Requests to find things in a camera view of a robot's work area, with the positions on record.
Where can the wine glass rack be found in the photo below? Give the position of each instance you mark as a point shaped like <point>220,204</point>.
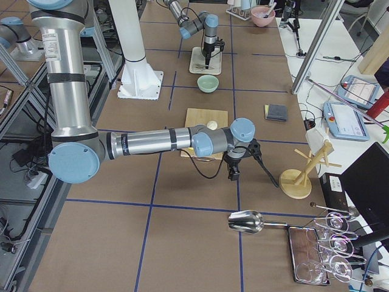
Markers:
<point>335,247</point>

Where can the black monitor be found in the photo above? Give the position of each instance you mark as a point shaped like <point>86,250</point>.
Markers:
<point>366,183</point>

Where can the aluminium frame post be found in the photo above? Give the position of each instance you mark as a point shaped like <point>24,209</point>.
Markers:
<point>329,17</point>

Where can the wooden cutting board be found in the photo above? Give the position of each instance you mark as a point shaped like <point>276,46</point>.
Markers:
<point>195,117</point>

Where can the steel scoop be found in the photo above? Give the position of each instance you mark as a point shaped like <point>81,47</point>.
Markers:
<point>252,222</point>

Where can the green wrist watch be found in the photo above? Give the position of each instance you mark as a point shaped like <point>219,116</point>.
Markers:
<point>338,58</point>

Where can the wooden mug tree stand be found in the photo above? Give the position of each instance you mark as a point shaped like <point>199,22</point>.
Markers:
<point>295,183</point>

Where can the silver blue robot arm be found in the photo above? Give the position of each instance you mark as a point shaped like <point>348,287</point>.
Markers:
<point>78,147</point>
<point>204,22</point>

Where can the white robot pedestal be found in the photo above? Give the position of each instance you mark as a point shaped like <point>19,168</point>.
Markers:
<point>139,80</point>

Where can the white steamed bun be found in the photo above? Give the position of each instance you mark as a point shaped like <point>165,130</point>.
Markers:
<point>212,125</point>

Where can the green ceramic bowl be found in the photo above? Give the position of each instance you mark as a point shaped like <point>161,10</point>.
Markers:
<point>208,83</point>

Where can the white wire cup rack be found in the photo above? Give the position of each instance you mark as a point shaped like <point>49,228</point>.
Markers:
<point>238,12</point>

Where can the dark sponge cloth pad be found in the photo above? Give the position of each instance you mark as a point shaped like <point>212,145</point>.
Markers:
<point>275,112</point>

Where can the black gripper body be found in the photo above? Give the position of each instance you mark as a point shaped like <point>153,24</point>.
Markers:
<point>207,49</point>
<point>233,163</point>

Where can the dark wooden tray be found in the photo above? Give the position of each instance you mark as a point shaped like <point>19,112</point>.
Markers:
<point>303,247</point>

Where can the black selfie stick tripod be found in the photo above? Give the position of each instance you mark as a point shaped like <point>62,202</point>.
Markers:
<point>289,19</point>

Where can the red bottle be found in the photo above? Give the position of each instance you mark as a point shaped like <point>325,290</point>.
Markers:
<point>379,106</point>

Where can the metal ice scoop stick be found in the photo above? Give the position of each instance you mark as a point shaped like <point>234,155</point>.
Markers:
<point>269,11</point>

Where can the teach pendant tablet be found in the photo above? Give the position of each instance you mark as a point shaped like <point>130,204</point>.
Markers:
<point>358,91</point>
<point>344,123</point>

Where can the metal grabber stick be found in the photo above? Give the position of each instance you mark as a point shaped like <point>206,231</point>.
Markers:
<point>385,128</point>

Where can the pink bowl with ice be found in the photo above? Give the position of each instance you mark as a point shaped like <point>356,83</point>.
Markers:
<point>260,16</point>

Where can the near teach pendant tablet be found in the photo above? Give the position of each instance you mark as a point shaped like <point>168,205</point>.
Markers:
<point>344,123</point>

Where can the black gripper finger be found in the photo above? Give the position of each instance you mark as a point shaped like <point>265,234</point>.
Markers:
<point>233,174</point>
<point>207,61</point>

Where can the far teach pendant tablet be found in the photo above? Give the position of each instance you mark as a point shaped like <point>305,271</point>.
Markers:
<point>358,91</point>

